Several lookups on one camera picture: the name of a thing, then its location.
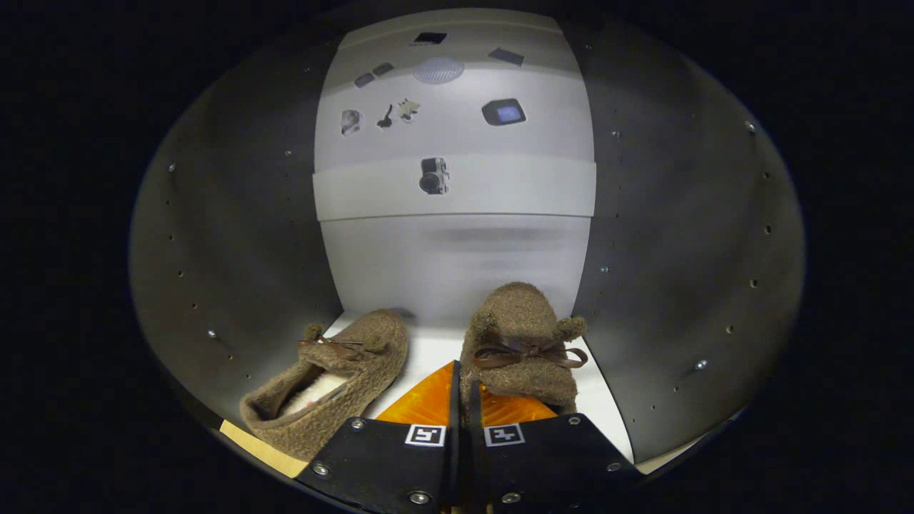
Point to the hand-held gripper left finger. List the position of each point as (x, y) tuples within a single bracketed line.
[(455, 464)]

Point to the dark grey shoe cabinet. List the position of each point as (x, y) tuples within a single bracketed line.
[(214, 250)]

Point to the brown fuzzy shoe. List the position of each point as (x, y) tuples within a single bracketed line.
[(521, 321), (357, 378)]

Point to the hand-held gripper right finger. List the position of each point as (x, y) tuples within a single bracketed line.
[(475, 464)]

